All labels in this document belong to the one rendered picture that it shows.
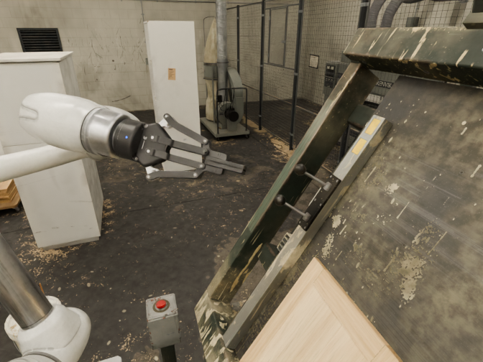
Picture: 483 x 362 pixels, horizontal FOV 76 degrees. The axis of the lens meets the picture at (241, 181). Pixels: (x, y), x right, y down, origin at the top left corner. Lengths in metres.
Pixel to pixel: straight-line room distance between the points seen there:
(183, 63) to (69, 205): 2.33
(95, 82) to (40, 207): 5.89
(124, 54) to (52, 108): 8.17
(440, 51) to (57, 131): 0.88
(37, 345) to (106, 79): 7.97
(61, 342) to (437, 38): 1.41
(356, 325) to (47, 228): 3.03
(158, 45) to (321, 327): 3.96
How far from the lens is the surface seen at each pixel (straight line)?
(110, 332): 2.63
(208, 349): 1.36
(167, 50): 4.44
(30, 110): 0.70
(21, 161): 0.87
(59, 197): 3.30
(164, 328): 1.40
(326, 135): 1.21
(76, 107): 0.65
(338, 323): 0.93
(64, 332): 1.27
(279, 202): 1.01
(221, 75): 6.42
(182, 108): 4.56
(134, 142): 0.59
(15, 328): 2.42
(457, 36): 0.97
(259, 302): 1.16
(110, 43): 8.80
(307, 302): 1.01
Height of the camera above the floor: 1.94
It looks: 26 degrees down
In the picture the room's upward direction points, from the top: straight up
